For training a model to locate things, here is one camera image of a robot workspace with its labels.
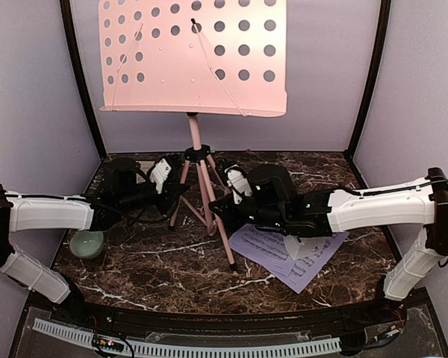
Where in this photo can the black front rail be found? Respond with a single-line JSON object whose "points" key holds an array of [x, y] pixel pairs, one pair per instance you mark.
{"points": [[256, 308]]}

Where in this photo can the left black frame post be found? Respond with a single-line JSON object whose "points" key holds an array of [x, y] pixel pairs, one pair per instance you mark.
{"points": [[80, 80]]}

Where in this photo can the purple sheet music page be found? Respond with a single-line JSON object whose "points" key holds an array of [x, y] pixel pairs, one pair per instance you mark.
{"points": [[265, 248], [307, 268]]}

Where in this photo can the black frame post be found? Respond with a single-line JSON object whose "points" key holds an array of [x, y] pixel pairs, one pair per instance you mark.
{"points": [[372, 76], [80, 80]]}

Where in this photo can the white slotted cable duct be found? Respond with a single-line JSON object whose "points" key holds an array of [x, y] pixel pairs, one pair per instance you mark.
{"points": [[110, 346]]}

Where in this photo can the green ceramic bowl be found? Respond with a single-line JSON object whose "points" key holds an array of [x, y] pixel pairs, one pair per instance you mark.
{"points": [[86, 245]]}

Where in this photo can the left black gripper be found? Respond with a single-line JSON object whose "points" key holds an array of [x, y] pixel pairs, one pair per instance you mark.
{"points": [[166, 195]]}

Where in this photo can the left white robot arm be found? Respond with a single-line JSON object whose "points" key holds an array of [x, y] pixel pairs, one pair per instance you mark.
{"points": [[19, 212]]}

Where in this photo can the pink music stand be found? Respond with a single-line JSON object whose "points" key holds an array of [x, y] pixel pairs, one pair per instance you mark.
{"points": [[194, 57]]}

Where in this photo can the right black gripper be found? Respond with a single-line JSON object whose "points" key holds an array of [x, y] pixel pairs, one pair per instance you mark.
{"points": [[225, 203]]}

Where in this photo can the right black frame post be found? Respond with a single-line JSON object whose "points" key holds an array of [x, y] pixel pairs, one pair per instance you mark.
{"points": [[372, 76]]}

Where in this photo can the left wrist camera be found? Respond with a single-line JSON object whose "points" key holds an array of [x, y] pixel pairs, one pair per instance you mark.
{"points": [[120, 175]]}

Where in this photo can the lower purple sheet music page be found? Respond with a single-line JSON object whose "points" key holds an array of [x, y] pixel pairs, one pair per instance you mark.
{"points": [[307, 268]]}

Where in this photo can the sticker sheet card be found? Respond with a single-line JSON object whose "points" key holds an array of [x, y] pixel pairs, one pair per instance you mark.
{"points": [[143, 173]]}

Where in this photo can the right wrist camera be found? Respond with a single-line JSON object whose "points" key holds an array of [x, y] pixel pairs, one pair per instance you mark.
{"points": [[271, 184]]}

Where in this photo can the upper purple sheet music page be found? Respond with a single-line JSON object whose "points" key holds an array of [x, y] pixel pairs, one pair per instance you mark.
{"points": [[265, 248]]}

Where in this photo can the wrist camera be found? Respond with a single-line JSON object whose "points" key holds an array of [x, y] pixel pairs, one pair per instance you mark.
{"points": [[120, 175], [271, 184]]}

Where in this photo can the white metronome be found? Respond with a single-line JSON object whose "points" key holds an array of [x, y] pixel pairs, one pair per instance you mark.
{"points": [[296, 249]]}

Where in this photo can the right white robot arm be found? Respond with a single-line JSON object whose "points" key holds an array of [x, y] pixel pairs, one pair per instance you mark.
{"points": [[422, 201]]}

